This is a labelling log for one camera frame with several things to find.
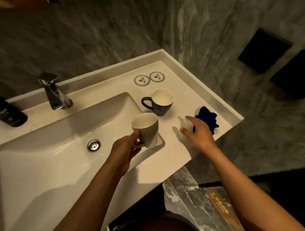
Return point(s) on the person's right hand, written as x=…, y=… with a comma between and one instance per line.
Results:
x=202, y=136

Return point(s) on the person's left hand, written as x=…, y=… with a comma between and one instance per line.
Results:
x=122, y=152

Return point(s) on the person's left thumb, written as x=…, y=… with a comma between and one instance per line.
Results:
x=133, y=136

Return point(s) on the person's right thumb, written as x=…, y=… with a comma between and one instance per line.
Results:
x=187, y=132

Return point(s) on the white ceramic mug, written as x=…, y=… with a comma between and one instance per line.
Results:
x=145, y=129

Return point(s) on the person's right forearm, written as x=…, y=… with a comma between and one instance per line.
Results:
x=252, y=197

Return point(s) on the person's left forearm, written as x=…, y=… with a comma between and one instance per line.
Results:
x=89, y=202

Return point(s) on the dark blue cloth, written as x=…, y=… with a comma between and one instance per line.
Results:
x=207, y=117

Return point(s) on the black mug with white inside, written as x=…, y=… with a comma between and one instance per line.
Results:
x=160, y=102

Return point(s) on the chrome sink drain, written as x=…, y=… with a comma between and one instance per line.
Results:
x=93, y=145

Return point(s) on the round white coaster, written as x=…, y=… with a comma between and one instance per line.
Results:
x=157, y=76
x=142, y=80

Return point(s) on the white sink basin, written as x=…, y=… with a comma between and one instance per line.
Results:
x=64, y=152

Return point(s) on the chrome faucet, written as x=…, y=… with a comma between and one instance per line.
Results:
x=54, y=92

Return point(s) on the black bottle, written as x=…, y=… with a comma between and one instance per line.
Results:
x=10, y=114

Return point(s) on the black wall panel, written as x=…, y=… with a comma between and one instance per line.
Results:
x=263, y=50
x=289, y=75

